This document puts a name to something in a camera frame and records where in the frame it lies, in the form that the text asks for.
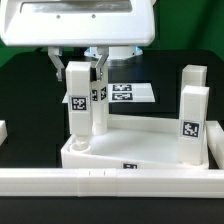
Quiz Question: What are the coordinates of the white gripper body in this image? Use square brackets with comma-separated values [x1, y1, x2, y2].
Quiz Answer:
[0, 0, 155, 46]

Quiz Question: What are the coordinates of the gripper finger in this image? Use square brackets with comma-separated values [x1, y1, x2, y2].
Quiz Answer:
[48, 46, 65, 81]
[94, 46, 109, 81]

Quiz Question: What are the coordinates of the white desk top tray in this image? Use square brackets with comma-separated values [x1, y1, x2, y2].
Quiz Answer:
[61, 115, 209, 170]

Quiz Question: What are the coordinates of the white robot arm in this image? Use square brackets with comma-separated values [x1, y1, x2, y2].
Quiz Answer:
[0, 0, 157, 77]

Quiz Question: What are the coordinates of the fiducial marker sheet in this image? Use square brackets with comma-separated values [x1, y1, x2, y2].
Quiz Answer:
[61, 83, 156, 104]

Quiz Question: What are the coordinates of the white left fence block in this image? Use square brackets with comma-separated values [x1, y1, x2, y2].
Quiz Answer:
[0, 120, 7, 146]

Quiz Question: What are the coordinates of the white fence block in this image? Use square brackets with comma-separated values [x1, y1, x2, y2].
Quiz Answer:
[0, 120, 7, 146]
[206, 121, 224, 170]

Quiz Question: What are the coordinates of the white front fence bar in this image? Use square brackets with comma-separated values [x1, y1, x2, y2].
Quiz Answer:
[0, 168, 224, 198]

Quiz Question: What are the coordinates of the white right fence block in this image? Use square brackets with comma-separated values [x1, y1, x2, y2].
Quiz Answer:
[206, 121, 224, 170]

